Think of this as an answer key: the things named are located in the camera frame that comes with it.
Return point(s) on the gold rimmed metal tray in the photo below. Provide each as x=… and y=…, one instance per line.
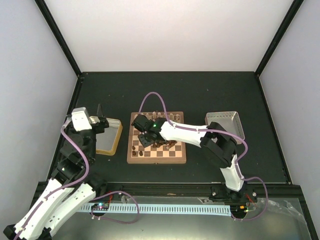
x=107, y=142

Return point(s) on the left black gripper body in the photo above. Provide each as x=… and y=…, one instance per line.
x=100, y=126

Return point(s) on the black rail base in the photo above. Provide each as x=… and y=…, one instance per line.
x=218, y=192

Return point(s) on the row of white chess pieces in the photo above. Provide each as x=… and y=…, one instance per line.
x=175, y=116

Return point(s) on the light blue cable duct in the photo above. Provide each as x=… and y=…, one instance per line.
x=166, y=209

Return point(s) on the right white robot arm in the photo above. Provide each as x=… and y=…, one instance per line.
x=217, y=145

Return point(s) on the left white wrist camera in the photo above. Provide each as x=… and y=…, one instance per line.
x=81, y=119

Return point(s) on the small circuit board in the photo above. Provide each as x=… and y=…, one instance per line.
x=101, y=206

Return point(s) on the wooden chess board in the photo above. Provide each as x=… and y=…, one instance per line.
x=151, y=155

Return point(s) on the pile of dark chess pieces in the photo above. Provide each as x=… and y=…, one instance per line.
x=166, y=143

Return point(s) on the pink rimmed metal tray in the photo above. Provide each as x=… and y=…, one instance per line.
x=230, y=123

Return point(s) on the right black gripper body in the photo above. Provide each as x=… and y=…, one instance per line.
x=147, y=141

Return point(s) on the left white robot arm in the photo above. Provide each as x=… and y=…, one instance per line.
x=69, y=186

